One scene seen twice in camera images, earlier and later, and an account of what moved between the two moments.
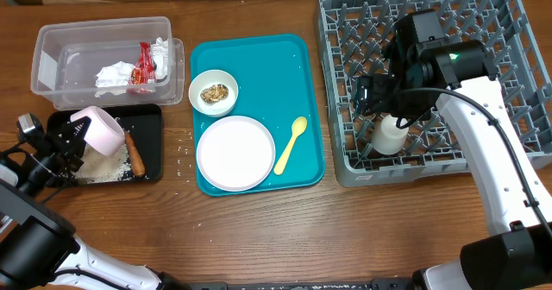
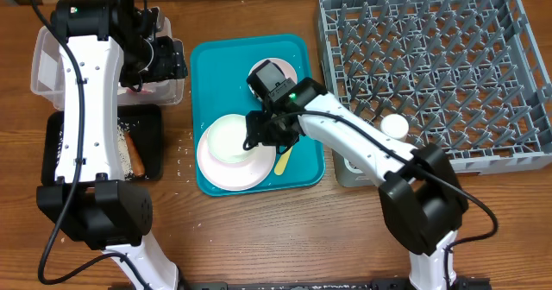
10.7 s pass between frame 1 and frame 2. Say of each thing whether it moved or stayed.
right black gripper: moved
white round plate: stayed
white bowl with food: moved
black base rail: stayed
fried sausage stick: stayed
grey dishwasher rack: stayed
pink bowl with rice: moved
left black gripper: moved
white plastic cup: stayed
